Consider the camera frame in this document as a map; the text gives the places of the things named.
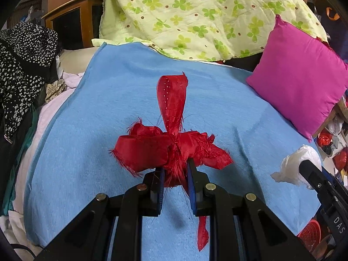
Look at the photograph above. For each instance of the light blue blanket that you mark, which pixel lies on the light blue blanket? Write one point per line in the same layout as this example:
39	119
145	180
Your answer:
95	127

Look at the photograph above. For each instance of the black white dotted garment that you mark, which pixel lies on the black white dotted garment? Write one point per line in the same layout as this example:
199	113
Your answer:
24	59

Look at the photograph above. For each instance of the red ribbon bow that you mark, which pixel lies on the red ribbon bow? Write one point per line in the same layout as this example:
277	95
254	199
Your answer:
144	149

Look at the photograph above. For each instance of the cream pillow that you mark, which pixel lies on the cream pillow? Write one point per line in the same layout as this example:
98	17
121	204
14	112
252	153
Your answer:
76	59

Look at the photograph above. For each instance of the wooden cabinet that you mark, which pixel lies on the wooden cabinet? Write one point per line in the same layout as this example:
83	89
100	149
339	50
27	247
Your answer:
70	13

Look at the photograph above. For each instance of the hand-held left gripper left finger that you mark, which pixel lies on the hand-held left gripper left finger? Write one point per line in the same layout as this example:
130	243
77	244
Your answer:
160	189

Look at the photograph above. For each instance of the red plastic bag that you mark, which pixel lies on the red plastic bag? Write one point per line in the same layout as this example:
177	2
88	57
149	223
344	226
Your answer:
325	139

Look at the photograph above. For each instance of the magenta pillow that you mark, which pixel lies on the magenta pillow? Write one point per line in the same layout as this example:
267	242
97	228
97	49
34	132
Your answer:
296	78

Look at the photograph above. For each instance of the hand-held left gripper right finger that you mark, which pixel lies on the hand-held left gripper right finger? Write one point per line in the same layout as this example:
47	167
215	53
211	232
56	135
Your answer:
192	191

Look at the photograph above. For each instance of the wooden bench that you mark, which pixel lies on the wooden bench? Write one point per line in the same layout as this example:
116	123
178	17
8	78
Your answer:
333	117

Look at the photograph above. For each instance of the teal cloth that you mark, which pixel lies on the teal cloth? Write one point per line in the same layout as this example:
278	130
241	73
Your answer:
16	174

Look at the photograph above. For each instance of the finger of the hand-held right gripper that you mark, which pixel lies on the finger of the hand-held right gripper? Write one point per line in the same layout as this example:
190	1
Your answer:
316	180

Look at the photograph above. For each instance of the green clover print quilt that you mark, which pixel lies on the green clover print quilt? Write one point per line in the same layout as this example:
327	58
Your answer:
204	13

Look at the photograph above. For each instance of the white bag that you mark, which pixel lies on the white bag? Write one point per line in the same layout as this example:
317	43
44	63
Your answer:
291	165

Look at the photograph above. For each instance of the red plastic basket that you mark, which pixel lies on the red plastic basket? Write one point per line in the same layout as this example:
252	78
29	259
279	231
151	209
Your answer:
310	235

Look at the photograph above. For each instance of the floral cloth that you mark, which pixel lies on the floral cloth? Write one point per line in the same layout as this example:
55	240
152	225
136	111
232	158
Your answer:
55	89

